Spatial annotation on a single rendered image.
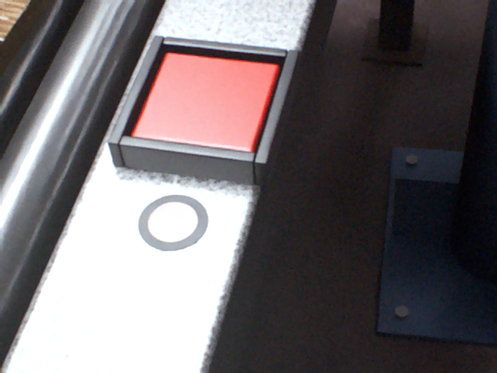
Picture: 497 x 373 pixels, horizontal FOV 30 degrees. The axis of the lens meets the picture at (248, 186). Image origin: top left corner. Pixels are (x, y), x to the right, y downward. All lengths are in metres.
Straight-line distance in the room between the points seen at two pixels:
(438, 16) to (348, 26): 0.18
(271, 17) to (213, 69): 0.06
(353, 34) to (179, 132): 1.47
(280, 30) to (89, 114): 0.11
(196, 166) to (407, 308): 1.04
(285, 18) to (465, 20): 1.44
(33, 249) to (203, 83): 0.11
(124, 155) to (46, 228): 0.05
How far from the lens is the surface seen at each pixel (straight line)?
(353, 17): 1.93
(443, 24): 1.92
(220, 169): 0.42
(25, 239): 0.43
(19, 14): 0.51
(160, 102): 0.45
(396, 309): 1.45
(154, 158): 0.43
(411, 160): 1.63
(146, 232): 0.42
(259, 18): 0.51
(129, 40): 0.52
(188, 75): 0.46
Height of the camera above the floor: 1.24
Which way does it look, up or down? 50 degrees down
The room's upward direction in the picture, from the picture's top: 6 degrees counter-clockwise
